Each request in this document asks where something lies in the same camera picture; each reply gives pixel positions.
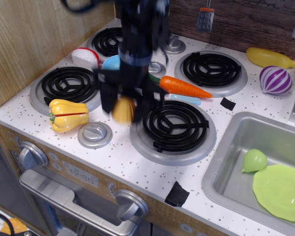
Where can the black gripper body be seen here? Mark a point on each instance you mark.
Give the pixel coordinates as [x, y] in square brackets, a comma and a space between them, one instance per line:
[131, 80]

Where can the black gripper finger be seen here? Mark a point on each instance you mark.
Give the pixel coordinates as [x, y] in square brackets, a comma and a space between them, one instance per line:
[144, 104]
[109, 95]

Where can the yellow toy corn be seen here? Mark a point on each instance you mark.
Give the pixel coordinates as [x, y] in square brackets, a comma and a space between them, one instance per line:
[124, 109]

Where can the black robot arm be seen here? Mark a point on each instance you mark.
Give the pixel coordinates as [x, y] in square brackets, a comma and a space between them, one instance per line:
[145, 28]

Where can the light blue toy bowl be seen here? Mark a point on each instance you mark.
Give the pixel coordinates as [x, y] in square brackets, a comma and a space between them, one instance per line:
[112, 63]

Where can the silver stove knob centre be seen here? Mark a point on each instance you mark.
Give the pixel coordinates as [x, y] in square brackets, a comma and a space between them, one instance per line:
[157, 69]

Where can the silver stove knob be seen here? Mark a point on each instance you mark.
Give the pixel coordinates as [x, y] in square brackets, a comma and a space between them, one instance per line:
[157, 69]
[94, 135]
[175, 46]

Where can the orange toy carrot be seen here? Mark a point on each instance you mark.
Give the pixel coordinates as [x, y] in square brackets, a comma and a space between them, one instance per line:
[176, 86]

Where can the black burner front left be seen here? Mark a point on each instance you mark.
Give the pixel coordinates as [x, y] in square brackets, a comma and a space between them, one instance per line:
[71, 83]

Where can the black burner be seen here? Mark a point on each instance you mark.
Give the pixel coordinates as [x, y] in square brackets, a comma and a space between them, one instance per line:
[106, 42]
[71, 83]
[176, 134]
[217, 73]

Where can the black burner front right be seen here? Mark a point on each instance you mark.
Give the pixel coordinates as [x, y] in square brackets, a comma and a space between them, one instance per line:
[176, 134]

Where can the black burner back left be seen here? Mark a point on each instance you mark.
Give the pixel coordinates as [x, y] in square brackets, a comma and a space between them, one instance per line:
[106, 42]

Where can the silver stove knob front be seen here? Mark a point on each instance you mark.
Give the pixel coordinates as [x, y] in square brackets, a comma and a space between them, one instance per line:
[94, 135]

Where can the white red toy slice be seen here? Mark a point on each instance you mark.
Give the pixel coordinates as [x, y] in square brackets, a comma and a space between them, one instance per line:
[85, 57]

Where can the light blue toy knife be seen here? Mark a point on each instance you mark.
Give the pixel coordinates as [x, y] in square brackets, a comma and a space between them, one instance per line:
[192, 100]

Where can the yellow toy bell pepper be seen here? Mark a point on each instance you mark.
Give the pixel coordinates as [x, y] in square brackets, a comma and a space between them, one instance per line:
[66, 115]

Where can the silver stove knob back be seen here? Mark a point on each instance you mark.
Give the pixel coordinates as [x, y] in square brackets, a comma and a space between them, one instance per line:
[175, 46]

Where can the black burner back right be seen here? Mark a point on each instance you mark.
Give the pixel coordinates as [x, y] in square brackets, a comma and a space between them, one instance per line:
[217, 73]

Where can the black tape piece back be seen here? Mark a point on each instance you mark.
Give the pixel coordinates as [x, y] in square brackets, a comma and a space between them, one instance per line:
[227, 104]

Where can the black tape piece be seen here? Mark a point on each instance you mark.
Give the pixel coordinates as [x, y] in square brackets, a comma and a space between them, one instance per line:
[227, 104]
[177, 196]

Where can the silver orange toy grater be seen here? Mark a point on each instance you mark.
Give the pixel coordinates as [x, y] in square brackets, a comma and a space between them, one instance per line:
[205, 19]

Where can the black tape piece front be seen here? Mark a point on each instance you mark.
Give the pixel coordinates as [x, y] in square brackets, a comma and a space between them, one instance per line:
[177, 196]

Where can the silver oven knob left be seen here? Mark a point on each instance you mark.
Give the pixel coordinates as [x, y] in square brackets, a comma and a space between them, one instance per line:
[31, 156]

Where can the silver oven knob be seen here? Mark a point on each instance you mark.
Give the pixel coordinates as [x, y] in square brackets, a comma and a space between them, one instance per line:
[130, 204]
[31, 156]

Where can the silver oven knob right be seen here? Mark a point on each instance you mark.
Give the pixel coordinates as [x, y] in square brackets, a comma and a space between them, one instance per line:
[130, 204]

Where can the green toy pear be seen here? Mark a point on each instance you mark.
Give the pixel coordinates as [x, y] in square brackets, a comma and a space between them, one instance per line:
[254, 160]

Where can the yellow toy squash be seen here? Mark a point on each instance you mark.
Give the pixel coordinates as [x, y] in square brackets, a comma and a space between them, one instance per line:
[264, 58]

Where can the purple white toy onion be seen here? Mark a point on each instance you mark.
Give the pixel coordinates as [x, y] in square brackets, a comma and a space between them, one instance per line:
[275, 80]

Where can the silver sink basin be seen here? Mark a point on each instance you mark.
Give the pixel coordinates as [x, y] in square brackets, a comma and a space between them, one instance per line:
[224, 182]

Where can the light green toy plate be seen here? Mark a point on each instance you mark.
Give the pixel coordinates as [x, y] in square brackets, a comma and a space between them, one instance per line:
[274, 188]

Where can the orange toy on floor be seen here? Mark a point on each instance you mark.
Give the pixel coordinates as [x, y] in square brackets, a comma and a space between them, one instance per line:
[17, 225]

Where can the silver oven door handle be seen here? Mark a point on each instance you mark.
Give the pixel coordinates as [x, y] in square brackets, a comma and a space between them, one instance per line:
[71, 209]

